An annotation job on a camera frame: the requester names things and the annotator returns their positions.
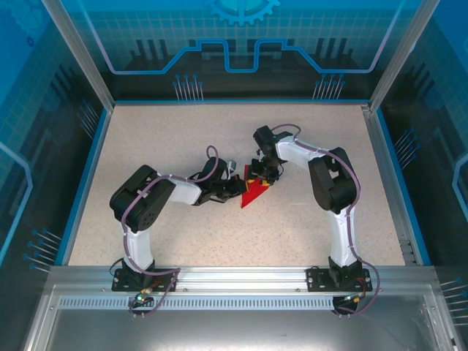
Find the red paper sheet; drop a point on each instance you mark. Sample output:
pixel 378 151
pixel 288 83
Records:
pixel 250 199

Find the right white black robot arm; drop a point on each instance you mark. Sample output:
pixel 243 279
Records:
pixel 340 237

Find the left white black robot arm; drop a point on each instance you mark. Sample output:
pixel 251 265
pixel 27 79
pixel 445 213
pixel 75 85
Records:
pixel 140 248

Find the grey metal tray sheet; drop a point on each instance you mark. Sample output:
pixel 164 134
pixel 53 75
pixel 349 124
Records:
pixel 234 331

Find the aluminium front frame rail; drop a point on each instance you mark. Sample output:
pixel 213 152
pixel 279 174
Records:
pixel 241 278

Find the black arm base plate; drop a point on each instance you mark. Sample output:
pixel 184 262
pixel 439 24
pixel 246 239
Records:
pixel 166 283
pixel 314 279

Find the aluminium side frame rail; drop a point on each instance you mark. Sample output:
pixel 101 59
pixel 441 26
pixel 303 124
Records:
pixel 388 183

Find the aluminium frame post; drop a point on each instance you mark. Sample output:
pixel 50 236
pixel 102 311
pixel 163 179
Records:
pixel 399 55
pixel 81 55

